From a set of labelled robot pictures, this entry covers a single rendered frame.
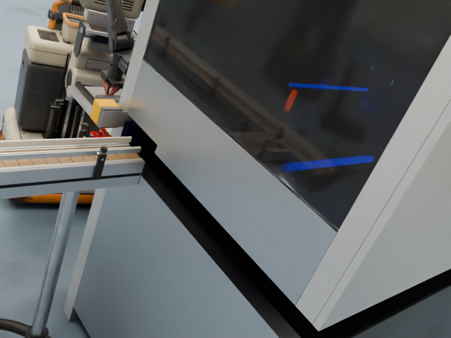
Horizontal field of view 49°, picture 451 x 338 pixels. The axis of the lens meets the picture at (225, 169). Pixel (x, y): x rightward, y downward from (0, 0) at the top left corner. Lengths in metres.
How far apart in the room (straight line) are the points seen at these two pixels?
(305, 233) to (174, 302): 0.58
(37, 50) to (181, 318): 1.65
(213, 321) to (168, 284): 0.22
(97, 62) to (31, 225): 0.90
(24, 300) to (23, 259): 0.26
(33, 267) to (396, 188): 1.86
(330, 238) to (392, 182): 0.20
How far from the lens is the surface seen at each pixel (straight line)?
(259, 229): 1.24
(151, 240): 1.63
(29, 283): 2.43
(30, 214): 2.80
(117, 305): 1.90
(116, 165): 1.56
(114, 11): 1.91
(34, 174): 1.46
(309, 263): 1.16
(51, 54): 2.73
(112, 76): 1.99
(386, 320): 1.59
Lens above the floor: 1.73
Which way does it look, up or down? 27 degrees down
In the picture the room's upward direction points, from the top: 22 degrees clockwise
